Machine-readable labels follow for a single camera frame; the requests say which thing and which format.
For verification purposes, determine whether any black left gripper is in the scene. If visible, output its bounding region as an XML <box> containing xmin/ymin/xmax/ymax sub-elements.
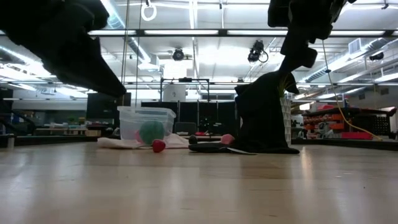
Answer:
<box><xmin>0</xmin><ymin>0</ymin><xmax>127</xmax><ymax>97</ymax></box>

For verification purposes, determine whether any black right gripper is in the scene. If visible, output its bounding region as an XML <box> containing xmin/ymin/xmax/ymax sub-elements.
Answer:
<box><xmin>269</xmin><ymin>0</ymin><xmax>346</xmax><ymax>74</ymax></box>

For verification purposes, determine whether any green toy watermelon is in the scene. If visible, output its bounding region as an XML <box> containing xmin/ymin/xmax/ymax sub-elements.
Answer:
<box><xmin>138</xmin><ymin>120</ymin><xmax>166</xmax><ymax>146</ymax></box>

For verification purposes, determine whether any small red toy cherry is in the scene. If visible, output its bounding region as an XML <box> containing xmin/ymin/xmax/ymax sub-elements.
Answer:
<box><xmin>136</xmin><ymin>139</ymin><xmax>167</xmax><ymax>154</ymax></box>

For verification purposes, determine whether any pink toy peach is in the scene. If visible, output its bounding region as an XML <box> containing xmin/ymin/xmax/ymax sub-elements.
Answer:
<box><xmin>220</xmin><ymin>133</ymin><xmax>236</xmax><ymax>146</ymax></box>

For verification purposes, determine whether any clear plastic tupperware container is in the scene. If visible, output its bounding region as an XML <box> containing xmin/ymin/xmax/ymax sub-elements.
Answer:
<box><xmin>117</xmin><ymin>106</ymin><xmax>177</xmax><ymax>141</ymax></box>

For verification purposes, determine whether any green plant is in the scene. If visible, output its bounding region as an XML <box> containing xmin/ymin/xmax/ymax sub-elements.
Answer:
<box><xmin>277</xmin><ymin>73</ymin><xmax>297</xmax><ymax>99</ymax></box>

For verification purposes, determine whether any black monitor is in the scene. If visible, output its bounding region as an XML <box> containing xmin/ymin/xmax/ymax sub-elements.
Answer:
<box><xmin>86</xmin><ymin>92</ymin><xmax>132</xmax><ymax>121</ymax></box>

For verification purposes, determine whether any white textured plant pot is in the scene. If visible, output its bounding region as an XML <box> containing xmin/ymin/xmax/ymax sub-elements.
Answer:
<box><xmin>279</xmin><ymin>97</ymin><xmax>293</xmax><ymax>146</ymax></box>

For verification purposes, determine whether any beige cloth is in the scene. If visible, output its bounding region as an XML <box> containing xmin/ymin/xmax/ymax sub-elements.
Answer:
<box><xmin>96</xmin><ymin>133</ymin><xmax>191</xmax><ymax>150</ymax></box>

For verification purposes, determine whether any black cloth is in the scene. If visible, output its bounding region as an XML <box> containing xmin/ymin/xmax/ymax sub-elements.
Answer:
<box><xmin>188</xmin><ymin>70</ymin><xmax>301</xmax><ymax>155</ymax></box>

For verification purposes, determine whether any shelf with red bins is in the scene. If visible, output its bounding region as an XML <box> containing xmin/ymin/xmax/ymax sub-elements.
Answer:
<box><xmin>300</xmin><ymin>105</ymin><xmax>398</xmax><ymax>141</ymax></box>

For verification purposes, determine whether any white cylinder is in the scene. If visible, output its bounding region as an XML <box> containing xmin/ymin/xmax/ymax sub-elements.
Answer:
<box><xmin>162</xmin><ymin>83</ymin><xmax>188</xmax><ymax>103</ymax></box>

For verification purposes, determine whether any black metal stand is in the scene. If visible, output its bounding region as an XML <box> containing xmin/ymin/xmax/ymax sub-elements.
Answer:
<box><xmin>159</xmin><ymin>77</ymin><xmax>211</xmax><ymax>125</ymax></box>

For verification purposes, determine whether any overhead light bar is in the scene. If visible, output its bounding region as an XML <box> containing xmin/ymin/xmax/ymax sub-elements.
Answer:
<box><xmin>88</xmin><ymin>28</ymin><xmax>398</xmax><ymax>38</ymax></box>

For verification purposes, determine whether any white paper tag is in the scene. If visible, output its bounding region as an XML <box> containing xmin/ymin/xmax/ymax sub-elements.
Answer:
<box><xmin>228</xmin><ymin>147</ymin><xmax>256</xmax><ymax>156</ymax></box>

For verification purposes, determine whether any black ceiling camera with cable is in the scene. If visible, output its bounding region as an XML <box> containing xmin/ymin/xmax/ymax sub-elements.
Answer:
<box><xmin>247</xmin><ymin>40</ymin><xmax>269</xmax><ymax>63</ymax></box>

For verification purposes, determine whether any hanging black cord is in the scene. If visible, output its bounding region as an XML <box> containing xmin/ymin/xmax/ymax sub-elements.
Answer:
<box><xmin>134</xmin><ymin>0</ymin><xmax>143</xmax><ymax>107</ymax></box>
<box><xmin>119</xmin><ymin>0</ymin><xmax>131</xmax><ymax>94</ymax></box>

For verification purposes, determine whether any white hanging ring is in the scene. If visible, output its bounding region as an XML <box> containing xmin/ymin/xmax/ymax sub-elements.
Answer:
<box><xmin>141</xmin><ymin>1</ymin><xmax>157</xmax><ymax>22</ymax></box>

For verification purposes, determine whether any round black ceiling camera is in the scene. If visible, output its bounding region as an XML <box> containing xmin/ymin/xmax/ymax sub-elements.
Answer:
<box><xmin>172</xmin><ymin>47</ymin><xmax>185</xmax><ymax>62</ymax></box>

